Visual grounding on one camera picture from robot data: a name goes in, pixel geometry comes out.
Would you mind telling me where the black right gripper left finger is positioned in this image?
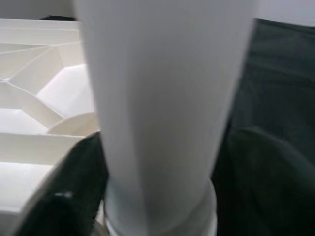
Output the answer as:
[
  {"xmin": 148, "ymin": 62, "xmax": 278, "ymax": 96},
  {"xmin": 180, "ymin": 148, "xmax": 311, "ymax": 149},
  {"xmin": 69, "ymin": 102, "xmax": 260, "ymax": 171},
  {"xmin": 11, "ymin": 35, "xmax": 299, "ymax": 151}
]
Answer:
[{"xmin": 9, "ymin": 131, "xmax": 110, "ymax": 236}]

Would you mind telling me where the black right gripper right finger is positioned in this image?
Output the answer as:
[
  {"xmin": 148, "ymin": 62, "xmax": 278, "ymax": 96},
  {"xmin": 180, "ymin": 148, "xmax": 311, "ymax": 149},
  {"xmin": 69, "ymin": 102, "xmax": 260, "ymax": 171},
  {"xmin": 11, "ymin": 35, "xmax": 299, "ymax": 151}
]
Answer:
[{"xmin": 211, "ymin": 125, "xmax": 315, "ymax": 236}]

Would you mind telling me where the white plastic children table top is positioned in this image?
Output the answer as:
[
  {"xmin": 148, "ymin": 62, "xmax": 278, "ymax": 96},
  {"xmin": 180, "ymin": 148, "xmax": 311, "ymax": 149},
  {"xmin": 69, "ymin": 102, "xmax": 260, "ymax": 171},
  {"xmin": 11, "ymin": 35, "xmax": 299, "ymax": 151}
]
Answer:
[{"xmin": 0, "ymin": 18, "xmax": 110, "ymax": 236}]

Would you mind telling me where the white tapered plastic table leg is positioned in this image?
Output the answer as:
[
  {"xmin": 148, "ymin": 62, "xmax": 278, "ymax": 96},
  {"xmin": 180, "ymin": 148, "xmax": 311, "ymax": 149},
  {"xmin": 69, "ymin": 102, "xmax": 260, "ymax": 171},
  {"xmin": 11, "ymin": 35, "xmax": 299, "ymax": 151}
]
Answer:
[{"xmin": 73, "ymin": 0, "xmax": 256, "ymax": 236}]

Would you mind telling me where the black cloth table cover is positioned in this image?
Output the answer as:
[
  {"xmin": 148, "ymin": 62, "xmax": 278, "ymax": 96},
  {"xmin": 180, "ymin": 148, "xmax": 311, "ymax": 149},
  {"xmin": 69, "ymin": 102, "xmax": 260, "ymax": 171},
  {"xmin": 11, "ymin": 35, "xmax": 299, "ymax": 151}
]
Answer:
[{"xmin": 39, "ymin": 14, "xmax": 315, "ymax": 173}]

